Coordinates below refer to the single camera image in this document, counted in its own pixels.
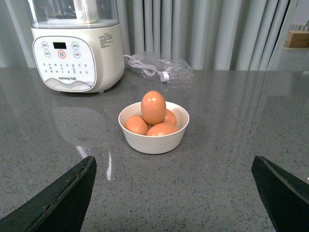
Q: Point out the grey curtain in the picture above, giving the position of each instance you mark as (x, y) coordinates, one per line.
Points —
(208, 34)

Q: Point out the white ceramic bowl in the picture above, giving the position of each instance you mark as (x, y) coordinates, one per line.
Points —
(154, 144)

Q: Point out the brown egg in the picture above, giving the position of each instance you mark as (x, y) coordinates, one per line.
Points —
(161, 129)
(153, 107)
(136, 124)
(170, 117)

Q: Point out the white Joyoung soymilk maker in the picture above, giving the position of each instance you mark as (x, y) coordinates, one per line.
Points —
(77, 44)

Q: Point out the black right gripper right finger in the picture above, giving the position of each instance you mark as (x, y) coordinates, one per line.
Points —
(284, 196)

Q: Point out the brown egg back in bowl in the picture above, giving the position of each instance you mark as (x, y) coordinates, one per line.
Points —
(170, 117)

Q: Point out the brown egg left in bowl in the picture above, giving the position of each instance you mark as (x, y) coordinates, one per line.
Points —
(136, 124)

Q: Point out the brown cardboard box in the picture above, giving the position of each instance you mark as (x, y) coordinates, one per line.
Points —
(297, 39)

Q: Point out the brown egg front in bowl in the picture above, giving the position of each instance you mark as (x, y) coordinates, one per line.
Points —
(161, 129)

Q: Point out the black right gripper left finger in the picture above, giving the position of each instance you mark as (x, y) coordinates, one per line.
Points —
(60, 207)

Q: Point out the brown top egg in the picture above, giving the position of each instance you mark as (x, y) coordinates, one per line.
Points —
(153, 107)

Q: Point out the clear plastic bag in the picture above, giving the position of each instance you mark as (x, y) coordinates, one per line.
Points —
(151, 66)

